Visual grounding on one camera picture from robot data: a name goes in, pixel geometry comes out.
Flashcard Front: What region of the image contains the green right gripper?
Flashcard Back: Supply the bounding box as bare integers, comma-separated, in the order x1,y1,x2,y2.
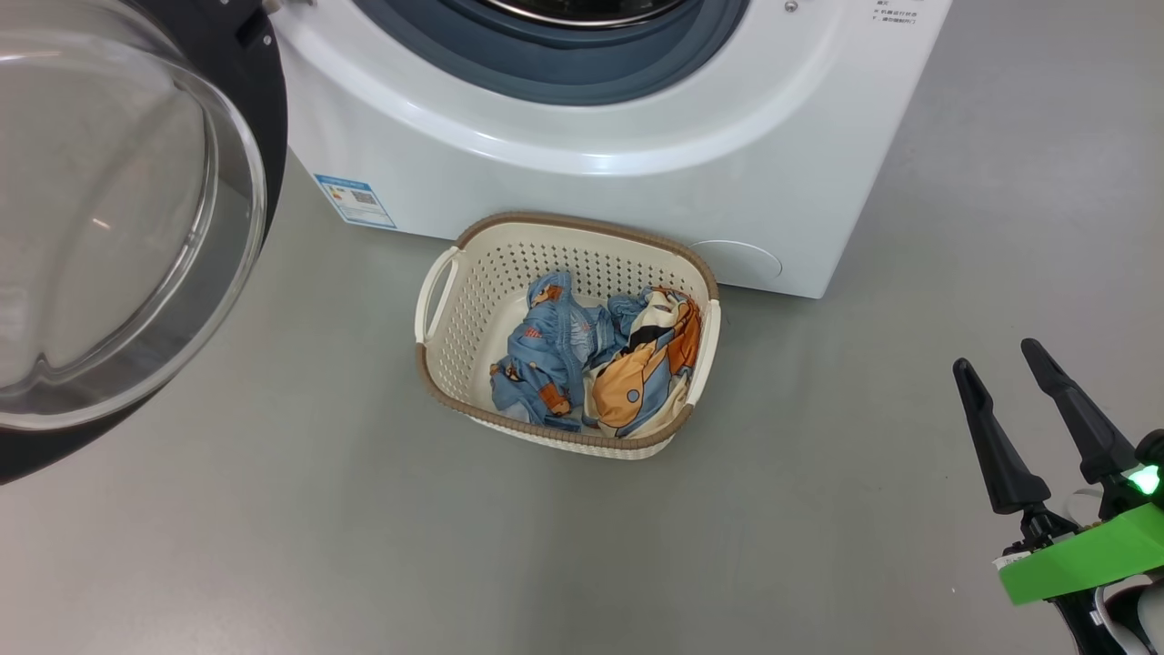
951,338,1164,608

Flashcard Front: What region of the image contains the blue printed garment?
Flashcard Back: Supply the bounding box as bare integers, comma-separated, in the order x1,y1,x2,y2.
489,269,648,433

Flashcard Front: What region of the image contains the black round glass washer door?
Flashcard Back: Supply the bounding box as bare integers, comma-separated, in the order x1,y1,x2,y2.
0,0,289,486

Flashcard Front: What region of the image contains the white front-load washing machine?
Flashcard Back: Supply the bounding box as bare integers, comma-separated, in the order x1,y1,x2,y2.
266,0,955,300

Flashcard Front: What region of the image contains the grey rubber door gasket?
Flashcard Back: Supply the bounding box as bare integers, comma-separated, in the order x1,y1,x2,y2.
349,0,753,107

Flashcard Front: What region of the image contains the round white filter cover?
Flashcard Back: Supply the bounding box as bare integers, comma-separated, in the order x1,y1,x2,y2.
687,239,784,288

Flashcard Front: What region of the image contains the cream laundry basket brown rim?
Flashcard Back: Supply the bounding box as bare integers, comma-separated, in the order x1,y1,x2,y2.
414,211,723,461

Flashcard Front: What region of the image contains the blue energy label sticker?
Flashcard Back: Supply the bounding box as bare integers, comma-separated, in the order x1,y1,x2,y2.
313,173,398,230

